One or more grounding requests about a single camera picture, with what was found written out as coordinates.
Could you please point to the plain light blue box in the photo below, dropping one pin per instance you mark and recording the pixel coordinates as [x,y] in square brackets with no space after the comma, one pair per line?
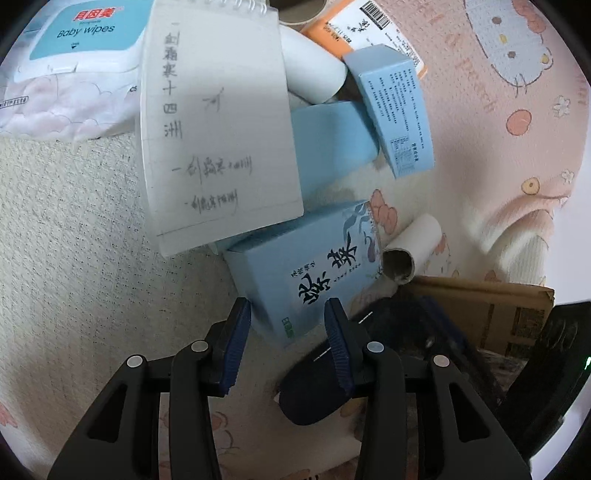
[332,138]

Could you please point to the light blue seaweed box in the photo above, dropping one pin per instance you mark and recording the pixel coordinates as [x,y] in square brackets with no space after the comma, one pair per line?
[286,263]

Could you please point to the white baby wipes pack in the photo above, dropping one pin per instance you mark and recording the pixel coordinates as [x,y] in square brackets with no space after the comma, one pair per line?
[69,92]

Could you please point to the grey cardboard tube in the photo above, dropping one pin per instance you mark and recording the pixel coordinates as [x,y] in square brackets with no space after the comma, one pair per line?
[300,16]

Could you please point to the brown cardboard box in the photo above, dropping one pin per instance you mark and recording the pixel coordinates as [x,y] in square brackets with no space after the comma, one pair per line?
[503,309]

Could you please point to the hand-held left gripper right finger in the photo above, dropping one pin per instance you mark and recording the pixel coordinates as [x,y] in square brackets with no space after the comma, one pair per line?
[341,350]

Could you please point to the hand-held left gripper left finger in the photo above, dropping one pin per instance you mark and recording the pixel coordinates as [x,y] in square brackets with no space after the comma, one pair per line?
[233,350]

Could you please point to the orange white flat packet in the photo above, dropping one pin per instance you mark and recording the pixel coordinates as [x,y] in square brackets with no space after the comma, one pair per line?
[337,32]

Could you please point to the grey blue printed box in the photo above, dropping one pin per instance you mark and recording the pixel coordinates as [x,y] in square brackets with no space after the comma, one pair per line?
[392,106]

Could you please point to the spiral notepad with handwriting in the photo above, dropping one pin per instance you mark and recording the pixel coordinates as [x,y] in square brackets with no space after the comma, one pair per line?
[221,115]

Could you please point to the pink cartoon printed mat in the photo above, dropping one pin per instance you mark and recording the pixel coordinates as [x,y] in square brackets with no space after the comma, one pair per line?
[69,230]

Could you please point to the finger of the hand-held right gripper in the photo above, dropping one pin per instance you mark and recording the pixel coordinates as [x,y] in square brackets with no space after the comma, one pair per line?
[434,318]

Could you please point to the white cardboard tube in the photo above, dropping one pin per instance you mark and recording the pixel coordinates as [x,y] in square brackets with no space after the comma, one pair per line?
[309,64]
[420,235]

